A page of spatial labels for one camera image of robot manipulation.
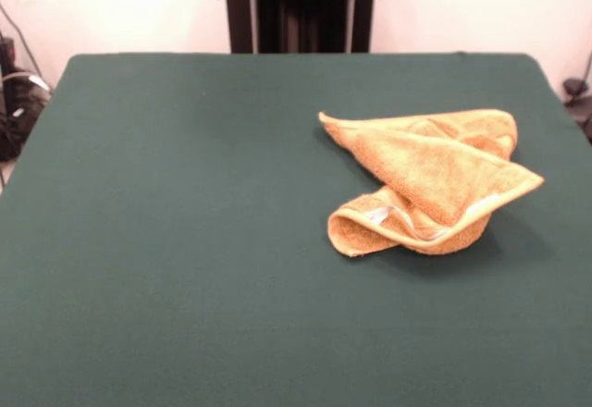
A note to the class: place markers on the orange terry towel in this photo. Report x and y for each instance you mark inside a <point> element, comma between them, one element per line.
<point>430,171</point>

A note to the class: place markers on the black robot pedestal frame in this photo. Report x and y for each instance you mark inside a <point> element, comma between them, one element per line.
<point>240,9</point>

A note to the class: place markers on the small black plug adapter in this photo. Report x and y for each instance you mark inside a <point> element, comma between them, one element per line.
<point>573,88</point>

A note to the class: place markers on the black wall power strip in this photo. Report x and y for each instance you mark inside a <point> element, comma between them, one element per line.
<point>8,51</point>

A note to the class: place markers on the dark green table cloth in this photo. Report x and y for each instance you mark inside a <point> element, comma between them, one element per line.
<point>185,240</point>

